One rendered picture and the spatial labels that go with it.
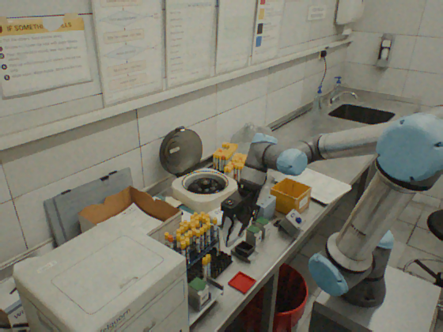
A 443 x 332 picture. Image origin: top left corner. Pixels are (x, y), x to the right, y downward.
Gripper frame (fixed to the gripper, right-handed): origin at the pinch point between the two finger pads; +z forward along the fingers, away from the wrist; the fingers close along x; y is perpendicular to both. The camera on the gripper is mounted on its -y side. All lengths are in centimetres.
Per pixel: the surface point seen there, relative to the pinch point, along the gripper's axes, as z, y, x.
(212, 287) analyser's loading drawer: 14.5, 0.3, 0.1
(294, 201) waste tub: -15.9, 44.6, -0.8
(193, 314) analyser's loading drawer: 20.1, -9.3, -1.8
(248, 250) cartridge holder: 5.1, 21.9, 2.1
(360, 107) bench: -95, 200, 27
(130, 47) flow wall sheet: -52, -9, 58
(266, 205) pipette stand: -11.6, 33.8, 5.8
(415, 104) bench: -112, 228, -7
